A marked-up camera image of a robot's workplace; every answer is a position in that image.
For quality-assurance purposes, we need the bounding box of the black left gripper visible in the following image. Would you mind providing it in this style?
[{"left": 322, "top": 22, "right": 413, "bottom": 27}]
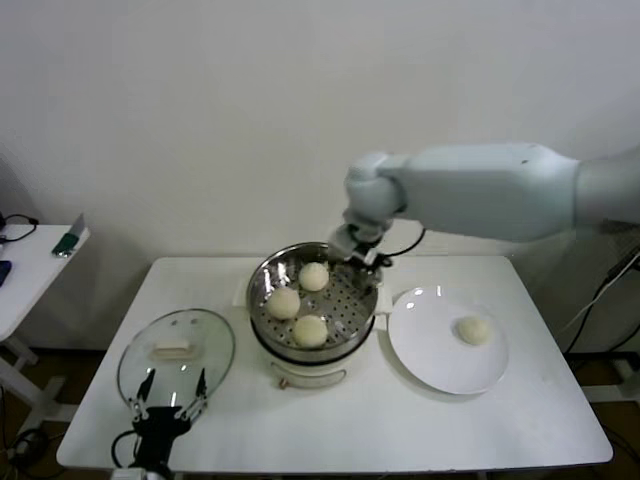
[{"left": 126, "top": 368, "right": 209, "bottom": 470}]

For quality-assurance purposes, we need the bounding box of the thin black cable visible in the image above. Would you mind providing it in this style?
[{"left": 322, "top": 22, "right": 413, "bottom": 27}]
[{"left": 0, "top": 213, "right": 40, "bottom": 246}]

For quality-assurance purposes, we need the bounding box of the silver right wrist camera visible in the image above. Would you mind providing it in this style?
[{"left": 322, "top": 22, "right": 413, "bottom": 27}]
[{"left": 326, "top": 223, "right": 392, "bottom": 271}]

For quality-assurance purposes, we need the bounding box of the white side table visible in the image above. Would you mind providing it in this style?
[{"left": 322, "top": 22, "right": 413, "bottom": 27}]
[{"left": 0, "top": 223, "right": 91, "bottom": 436}]

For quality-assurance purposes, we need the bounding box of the cream electric pot base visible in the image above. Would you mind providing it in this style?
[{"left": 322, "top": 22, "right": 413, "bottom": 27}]
[{"left": 232, "top": 287, "right": 392, "bottom": 391}]

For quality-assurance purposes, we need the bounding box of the green and grey small tool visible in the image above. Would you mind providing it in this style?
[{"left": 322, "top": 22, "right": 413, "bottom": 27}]
[{"left": 51, "top": 214, "right": 91, "bottom": 259}]

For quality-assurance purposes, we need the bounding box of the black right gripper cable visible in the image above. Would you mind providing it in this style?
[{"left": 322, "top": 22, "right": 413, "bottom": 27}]
[{"left": 385, "top": 225, "right": 427, "bottom": 257}]

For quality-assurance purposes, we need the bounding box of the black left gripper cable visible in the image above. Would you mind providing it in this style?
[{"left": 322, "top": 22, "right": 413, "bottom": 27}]
[{"left": 111, "top": 429, "right": 142, "bottom": 470}]

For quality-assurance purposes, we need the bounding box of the white round plate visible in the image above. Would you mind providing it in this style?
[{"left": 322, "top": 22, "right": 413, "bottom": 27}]
[{"left": 386, "top": 285, "right": 510, "bottom": 396}]

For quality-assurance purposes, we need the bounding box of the floor cable bundle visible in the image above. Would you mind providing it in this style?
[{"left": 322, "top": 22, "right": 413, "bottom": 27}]
[{"left": 0, "top": 427, "right": 52, "bottom": 472}]

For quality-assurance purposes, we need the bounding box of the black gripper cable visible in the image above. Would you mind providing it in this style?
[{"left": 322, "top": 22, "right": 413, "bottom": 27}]
[
  {"left": 385, "top": 225, "right": 427, "bottom": 257},
  {"left": 111, "top": 429, "right": 142, "bottom": 470}
]

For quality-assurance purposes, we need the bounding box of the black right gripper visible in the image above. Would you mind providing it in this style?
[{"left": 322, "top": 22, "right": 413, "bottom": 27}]
[{"left": 344, "top": 246, "right": 374, "bottom": 270}]

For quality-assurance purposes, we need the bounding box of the glass lid with cream handle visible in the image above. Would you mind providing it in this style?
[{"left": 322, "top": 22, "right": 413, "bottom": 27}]
[{"left": 117, "top": 308, "right": 236, "bottom": 414}]

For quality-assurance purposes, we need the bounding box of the white base frame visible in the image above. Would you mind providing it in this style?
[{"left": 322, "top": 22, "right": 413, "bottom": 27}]
[{"left": 567, "top": 349, "right": 640, "bottom": 402}]

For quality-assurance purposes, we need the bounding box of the white steamed baozi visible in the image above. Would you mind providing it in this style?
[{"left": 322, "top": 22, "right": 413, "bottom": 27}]
[
  {"left": 292, "top": 314, "right": 329, "bottom": 350},
  {"left": 298, "top": 262, "right": 330, "bottom": 292},
  {"left": 265, "top": 287, "right": 302, "bottom": 321},
  {"left": 453, "top": 315, "right": 492, "bottom": 346}
]

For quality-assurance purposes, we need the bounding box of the black floor cable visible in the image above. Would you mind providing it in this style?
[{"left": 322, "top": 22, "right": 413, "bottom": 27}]
[{"left": 568, "top": 294, "right": 640, "bottom": 354}]

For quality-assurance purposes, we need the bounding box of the white power cable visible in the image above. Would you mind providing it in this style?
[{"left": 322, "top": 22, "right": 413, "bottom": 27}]
[{"left": 555, "top": 259, "right": 640, "bottom": 339}]

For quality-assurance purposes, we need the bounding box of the perforated steel steamer basket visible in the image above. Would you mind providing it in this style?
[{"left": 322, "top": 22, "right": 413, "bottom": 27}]
[{"left": 233, "top": 242, "right": 392, "bottom": 352}]

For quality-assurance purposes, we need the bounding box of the black plug adapter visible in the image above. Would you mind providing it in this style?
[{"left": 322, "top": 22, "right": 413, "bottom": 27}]
[{"left": 606, "top": 247, "right": 640, "bottom": 281}]

